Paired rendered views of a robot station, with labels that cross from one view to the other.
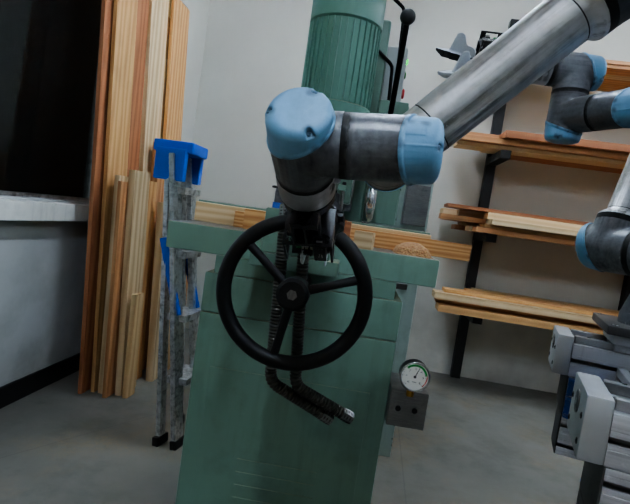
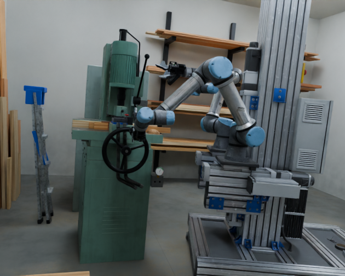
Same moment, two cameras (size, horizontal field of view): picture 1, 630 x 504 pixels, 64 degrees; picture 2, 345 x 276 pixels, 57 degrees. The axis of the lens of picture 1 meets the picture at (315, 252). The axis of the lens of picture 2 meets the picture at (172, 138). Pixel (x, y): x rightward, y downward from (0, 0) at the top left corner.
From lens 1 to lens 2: 1.10 m
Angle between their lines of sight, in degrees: 22
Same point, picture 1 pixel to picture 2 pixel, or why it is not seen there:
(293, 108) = (145, 112)
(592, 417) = (206, 171)
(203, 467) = (91, 212)
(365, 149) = (159, 120)
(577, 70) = not seen: hidden behind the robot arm
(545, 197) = not seen: hidden behind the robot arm
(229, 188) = not seen: hidden behind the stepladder
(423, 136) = (171, 116)
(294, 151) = (145, 121)
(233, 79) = (26, 34)
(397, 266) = (150, 138)
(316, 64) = (117, 71)
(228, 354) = (97, 173)
